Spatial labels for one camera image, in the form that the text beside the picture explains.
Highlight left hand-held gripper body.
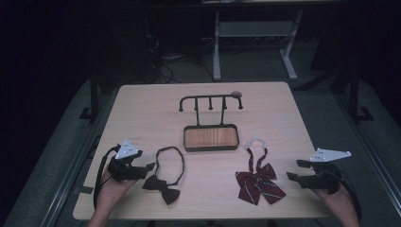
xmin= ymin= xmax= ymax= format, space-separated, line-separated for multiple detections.
xmin=107 ymin=139 xmax=149 ymax=183

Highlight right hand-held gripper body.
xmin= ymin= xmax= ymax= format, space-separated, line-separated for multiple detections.
xmin=301 ymin=148 xmax=353 ymax=195

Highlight black bow tie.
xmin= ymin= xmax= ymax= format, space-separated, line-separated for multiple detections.
xmin=142 ymin=146 xmax=185 ymax=206

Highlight red striped bow tie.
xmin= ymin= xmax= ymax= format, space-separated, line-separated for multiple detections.
xmin=235 ymin=135 xmax=288 ymax=206

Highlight black rack with wooden base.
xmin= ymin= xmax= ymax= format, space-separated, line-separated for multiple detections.
xmin=178 ymin=91 xmax=244 ymax=153

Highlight person's left hand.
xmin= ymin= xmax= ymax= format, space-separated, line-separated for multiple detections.
xmin=94 ymin=164 xmax=140 ymax=218

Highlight person's right hand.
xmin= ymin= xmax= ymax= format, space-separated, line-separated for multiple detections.
xmin=310 ymin=183 xmax=361 ymax=227

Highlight black tape strip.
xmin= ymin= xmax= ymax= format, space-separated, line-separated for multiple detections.
xmin=76 ymin=185 xmax=95 ymax=195

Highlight black metal stand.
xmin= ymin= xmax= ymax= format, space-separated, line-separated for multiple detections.
xmin=78 ymin=70 xmax=102 ymax=121
xmin=347 ymin=67 xmax=375 ymax=123

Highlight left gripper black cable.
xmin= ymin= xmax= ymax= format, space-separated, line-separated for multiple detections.
xmin=93 ymin=144 xmax=123 ymax=211

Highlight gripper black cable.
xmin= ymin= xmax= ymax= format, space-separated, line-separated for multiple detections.
xmin=330 ymin=171 xmax=363 ymax=222
xmin=93 ymin=144 xmax=123 ymax=211

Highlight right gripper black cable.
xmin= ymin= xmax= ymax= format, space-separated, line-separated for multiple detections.
xmin=330 ymin=171 xmax=363 ymax=222

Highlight black floor cables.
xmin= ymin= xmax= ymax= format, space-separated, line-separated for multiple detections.
xmin=150 ymin=31 xmax=216 ymax=85

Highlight white metal stand frame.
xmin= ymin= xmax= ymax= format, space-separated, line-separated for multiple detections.
xmin=212 ymin=9 xmax=305 ymax=82

